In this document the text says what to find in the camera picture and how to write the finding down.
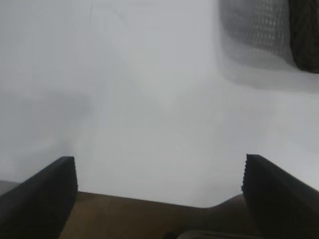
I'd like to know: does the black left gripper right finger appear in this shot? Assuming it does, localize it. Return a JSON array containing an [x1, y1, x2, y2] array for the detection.
[[240, 153, 319, 239]]

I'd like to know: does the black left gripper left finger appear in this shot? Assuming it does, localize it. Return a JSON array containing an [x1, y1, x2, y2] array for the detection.
[[0, 155, 79, 239]]

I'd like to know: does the dark brown wicker basket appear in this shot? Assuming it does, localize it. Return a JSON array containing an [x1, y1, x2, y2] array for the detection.
[[288, 0, 319, 74]]

